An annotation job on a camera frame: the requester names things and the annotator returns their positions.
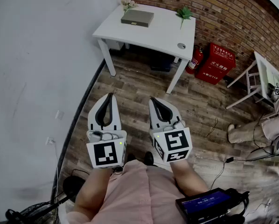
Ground black screen device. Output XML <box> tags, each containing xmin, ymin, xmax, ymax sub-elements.
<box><xmin>175</xmin><ymin>187</ymin><xmax>250</xmax><ymax>224</ymax></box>

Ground white side table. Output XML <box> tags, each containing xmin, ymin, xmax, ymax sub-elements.
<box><xmin>225</xmin><ymin>51</ymin><xmax>279</xmax><ymax>120</ymax></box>

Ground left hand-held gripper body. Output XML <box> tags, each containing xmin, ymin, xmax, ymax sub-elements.
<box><xmin>86</xmin><ymin>129</ymin><xmax>127</xmax><ymax>169</ymax></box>

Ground black floor fan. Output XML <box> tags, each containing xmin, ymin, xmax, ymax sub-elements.
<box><xmin>5</xmin><ymin>175</ymin><xmax>85</xmax><ymax>224</ymax></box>

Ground white power cable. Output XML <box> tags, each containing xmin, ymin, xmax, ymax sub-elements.
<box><xmin>52</xmin><ymin>142</ymin><xmax>60</xmax><ymax>197</ymax></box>

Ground black storage box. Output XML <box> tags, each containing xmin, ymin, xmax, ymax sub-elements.
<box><xmin>150</xmin><ymin>55</ymin><xmax>175</xmax><ymax>73</ymax></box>

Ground person's right forearm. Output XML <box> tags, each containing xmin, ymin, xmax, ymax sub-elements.
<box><xmin>171</xmin><ymin>159</ymin><xmax>209</xmax><ymax>196</ymax></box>

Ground grey dome device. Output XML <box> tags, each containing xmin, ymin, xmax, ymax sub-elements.
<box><xmin>246</xmin><ymin>134</ymin><xmax>279</xmax><ymax>161</ymax></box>

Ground person's pink shirt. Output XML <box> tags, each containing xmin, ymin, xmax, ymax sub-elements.
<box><xmin>66</xmin><ymin>159</ymin><xmax>186</xmax><ymax>224</ymax></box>

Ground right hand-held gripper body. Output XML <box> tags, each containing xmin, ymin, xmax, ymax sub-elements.
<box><xmin>149</xmin><ymin>120</ymin><xmax>193</xmax><ymax>163</ymax></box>

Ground white artificial flowers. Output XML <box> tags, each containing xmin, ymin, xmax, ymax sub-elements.
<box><xmin>120</xmin><ymin>0</ymin><xmax>140</xmax><ymax>14</ymax></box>

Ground green artificial leaf sprig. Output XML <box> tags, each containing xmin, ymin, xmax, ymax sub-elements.
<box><xmin>175</xmin><ymin>6</ymin><xmax>193</xmax><ymax>30</ymax></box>

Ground person's left forearm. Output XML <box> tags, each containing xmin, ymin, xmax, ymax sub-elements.
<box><xmin>74</xmin><ymin>168</ymin><xmax>112</xmax><ymax>216</ymax></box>

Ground white cabinet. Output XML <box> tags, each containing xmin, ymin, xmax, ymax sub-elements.
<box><xmin>105</xmin><ymin>39</ymin><xmax>125</xmax><ymax>51</ymax></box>

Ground grey box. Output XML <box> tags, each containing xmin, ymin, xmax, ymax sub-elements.
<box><xmin>120</xmin><ymin>9</ymin><xmax>155</xmax><ymax>28</ymax></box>

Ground black cable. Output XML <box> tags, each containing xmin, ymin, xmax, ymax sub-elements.
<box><xmin>209</xmin><ymin>159</ymin><xmax>231</xmax><ymax>191</ymax></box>

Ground person's right black shoe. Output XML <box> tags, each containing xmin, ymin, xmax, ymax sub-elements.
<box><xmin>144</xmin><ymin>151</ymin><xmax>154</xmax><ymax>166</ymax></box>

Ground red fire equipment box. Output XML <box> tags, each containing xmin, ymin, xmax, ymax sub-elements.
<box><xmin>195</xmin><ymin>42</ymin><xmax>237</xmax><ymax>85</ymax></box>

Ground red fire extinguisher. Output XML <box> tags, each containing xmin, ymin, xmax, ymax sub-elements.
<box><xmin>185</xmin><ymin>45</ymin><xmax>204</xmax><ymax>75</ymax></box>

